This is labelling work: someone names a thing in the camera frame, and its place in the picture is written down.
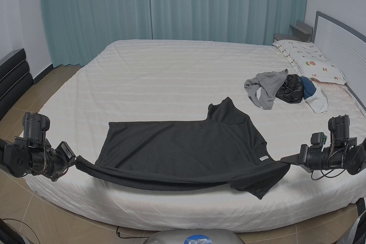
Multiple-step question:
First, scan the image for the pile of clothes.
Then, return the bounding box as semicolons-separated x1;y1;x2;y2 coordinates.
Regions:
244;68;328;114

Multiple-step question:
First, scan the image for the black chest of drawers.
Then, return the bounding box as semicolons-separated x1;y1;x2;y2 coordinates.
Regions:
0;48;32;120

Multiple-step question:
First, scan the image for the grey bedside table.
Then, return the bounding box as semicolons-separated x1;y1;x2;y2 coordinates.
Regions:
274;20;313;43

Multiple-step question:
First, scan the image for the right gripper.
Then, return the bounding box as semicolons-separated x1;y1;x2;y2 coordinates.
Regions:
298;144;329;174

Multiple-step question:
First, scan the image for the bed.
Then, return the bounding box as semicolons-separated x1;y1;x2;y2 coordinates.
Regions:
25;11;366;233

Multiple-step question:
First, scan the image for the black T-shirt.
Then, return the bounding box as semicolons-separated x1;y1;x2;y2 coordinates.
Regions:
75;96;291;200

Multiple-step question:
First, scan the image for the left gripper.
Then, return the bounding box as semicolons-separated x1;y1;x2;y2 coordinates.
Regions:
47;141;77;181

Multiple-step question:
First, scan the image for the black cable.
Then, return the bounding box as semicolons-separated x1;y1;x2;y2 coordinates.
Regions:
115;225;149;240
311;169;348;181

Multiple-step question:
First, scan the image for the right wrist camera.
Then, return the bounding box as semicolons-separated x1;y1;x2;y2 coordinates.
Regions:
311;132;327;149

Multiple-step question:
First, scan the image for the white printed pillow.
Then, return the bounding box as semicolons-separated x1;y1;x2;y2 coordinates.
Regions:
272;39;348;84

